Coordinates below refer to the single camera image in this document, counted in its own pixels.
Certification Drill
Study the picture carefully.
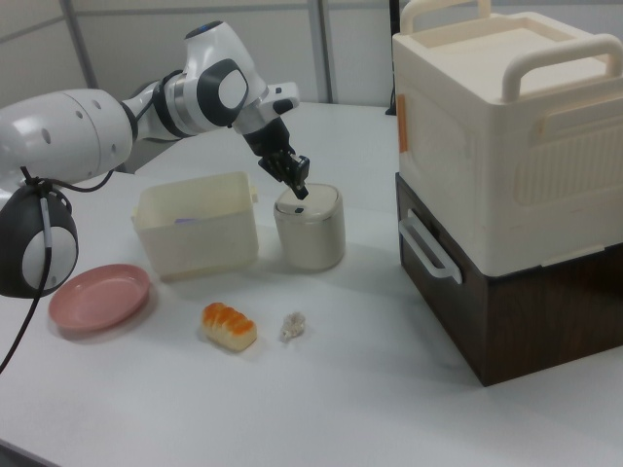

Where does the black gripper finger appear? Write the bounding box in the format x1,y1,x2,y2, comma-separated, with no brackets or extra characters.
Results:
290,154,312,200
259,151,294,184

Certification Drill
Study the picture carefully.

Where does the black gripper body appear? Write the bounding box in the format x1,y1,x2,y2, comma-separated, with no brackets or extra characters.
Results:
241,114,296,165

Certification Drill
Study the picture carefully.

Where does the small beige lidded trash can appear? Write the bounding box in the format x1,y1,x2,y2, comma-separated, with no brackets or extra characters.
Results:
273,182,346,271

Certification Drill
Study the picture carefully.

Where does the open white plastic storage box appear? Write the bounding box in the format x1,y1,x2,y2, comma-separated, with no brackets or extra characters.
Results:
131,170,260,282

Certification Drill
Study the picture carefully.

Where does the crumpled white paper scrap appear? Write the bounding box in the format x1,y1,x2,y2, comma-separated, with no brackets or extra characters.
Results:
279,312,307,342

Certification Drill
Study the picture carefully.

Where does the toy bread with orange glaze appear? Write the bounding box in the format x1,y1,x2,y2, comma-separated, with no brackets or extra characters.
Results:
202,302,258,351

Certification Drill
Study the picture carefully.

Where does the pink plastic plate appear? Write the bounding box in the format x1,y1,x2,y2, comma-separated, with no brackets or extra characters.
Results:
48,263,152,335

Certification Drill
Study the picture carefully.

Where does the dark brown wooden drawer box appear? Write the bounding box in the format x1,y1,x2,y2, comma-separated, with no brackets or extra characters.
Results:
394,172,623,388

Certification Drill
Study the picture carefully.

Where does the white drawer handle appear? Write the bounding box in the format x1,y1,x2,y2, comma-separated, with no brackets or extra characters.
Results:
397,208,462,284

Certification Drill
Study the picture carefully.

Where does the black camera stand pole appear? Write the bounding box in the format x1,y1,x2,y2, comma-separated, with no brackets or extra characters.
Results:
386,0,401,117

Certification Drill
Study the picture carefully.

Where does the cream plastic box with handles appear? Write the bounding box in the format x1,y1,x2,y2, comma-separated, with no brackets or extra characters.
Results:
391,0,623,278

